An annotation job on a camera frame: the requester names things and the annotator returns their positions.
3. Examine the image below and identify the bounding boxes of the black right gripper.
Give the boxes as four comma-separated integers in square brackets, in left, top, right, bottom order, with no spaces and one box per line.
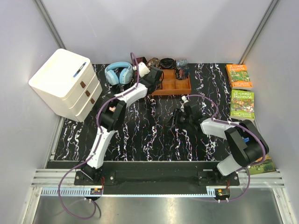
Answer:
[165,108,192,130]

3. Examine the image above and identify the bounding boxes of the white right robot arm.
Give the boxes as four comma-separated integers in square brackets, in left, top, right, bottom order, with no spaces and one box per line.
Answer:
[168,105,269,185]

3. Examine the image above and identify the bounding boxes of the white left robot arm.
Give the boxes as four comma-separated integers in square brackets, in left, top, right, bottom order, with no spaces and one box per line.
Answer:
[81,67,163,185]

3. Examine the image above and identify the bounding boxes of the brown patterned rolled tie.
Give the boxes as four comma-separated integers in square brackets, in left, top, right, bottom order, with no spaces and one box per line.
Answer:
[146,57,161,69]

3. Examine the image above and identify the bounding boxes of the orange compartment tray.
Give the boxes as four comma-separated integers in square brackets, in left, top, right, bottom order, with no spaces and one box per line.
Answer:
[151,70,192,96]

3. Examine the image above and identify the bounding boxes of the dark red rolled tie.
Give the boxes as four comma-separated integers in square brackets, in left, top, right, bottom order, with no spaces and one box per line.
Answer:
[136,57,147,64]

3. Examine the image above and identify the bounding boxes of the dark floral rolled tie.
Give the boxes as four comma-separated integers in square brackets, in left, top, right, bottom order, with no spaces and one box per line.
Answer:
[175,66,189,80]

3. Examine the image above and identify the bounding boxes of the light blue headphones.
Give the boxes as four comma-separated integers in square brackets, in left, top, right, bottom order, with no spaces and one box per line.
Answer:
[105,62,133,85]

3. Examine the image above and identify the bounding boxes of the grey blue rolled tie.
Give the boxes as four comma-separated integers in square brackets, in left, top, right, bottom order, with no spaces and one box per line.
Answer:
[176,59,188,68]

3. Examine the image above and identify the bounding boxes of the black marble pattern mat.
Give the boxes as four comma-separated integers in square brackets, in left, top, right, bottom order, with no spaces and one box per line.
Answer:
[54,63,255,162]

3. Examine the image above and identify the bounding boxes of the pink cube power adapter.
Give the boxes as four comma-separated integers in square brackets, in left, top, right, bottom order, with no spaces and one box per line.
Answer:
[109,106,116,113]

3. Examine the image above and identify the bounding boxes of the green treehouse book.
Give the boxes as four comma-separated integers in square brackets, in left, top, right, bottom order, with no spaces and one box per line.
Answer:
[230,89,255,121]

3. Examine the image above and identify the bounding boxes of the blue pen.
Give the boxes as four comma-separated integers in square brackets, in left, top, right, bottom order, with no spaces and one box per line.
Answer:
[73,62,86,77]

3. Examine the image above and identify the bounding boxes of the orange treehouse book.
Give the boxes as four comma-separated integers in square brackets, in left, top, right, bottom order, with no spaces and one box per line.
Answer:
[226,64,253,90]

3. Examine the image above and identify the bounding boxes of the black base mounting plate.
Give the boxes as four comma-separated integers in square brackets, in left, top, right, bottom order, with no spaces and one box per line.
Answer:
[74,161,236,185]

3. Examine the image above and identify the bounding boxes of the white three-drawer cabinet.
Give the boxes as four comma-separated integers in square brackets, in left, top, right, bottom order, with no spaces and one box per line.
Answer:
[28,49,102,122]

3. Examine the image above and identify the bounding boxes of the blue Animal Farm book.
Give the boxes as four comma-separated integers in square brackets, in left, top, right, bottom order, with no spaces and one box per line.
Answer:
[247,154,276,175]

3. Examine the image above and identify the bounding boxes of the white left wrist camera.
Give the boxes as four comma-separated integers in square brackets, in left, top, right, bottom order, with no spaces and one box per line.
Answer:
[133,62,150,77]

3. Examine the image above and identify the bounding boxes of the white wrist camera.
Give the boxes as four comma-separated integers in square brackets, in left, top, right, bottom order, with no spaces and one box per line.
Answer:
[181,95,189,108]
[133,62,150,77]

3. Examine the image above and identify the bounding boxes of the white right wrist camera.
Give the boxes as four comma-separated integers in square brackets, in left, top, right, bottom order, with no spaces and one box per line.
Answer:
[181,95,189,108]

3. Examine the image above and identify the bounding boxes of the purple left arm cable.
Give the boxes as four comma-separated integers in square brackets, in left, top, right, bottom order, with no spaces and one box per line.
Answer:
[57,51,141,220]

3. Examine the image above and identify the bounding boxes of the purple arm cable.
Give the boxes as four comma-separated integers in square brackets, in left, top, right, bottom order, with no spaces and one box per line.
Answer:
[185,94,268,203]
[57,51,141,220]

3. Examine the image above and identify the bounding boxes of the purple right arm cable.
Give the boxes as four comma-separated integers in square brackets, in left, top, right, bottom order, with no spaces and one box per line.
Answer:
[185,94,268,203]

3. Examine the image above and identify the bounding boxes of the aluminium front rail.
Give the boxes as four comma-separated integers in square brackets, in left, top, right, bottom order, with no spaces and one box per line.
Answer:
[31,169,285,197]

